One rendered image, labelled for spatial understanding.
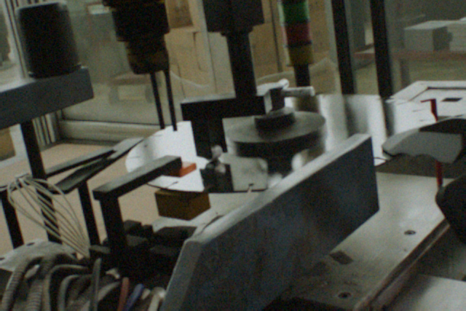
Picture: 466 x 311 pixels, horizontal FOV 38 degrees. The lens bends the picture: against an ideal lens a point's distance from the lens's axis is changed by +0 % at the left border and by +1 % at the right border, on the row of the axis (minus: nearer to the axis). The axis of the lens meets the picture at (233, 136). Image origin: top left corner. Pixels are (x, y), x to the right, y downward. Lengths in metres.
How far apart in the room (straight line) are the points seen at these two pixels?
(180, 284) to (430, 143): 0.29
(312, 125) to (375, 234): 0.13
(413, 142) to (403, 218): 0.16
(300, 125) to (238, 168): 0.10
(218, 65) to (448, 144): 0.83
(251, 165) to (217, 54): 0.72
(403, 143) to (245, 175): 0.14
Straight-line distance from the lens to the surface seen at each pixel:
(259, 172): 0.62
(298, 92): 0.71
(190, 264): 0.38
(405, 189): 0.82
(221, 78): 1.36
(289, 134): 0.69
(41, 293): 0.56
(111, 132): 1.65
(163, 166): 0.59
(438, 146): 0.59
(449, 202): 0.49
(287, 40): 1.00
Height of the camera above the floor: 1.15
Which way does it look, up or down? 15 degrees down
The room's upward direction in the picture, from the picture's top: 9 degrees counter-clockwise
